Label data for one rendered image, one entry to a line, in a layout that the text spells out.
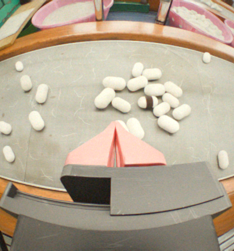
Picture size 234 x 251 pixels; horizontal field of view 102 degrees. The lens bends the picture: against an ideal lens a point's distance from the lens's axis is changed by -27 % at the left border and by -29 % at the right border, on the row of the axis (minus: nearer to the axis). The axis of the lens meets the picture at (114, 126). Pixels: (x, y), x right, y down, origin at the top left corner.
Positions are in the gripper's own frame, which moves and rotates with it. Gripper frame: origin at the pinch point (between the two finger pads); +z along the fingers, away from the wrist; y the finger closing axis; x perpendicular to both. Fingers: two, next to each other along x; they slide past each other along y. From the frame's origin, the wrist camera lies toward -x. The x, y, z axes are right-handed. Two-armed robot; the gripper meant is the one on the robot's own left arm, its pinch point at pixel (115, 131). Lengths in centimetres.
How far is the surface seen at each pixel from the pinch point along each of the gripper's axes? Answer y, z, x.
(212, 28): -37, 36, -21
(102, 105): 2.0, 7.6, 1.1
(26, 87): 17.0, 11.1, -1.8
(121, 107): -0.9, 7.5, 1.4
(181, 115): -10.3, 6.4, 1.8
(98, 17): 4.0, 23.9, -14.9
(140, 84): -4.0, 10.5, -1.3
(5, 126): 20.0, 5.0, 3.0
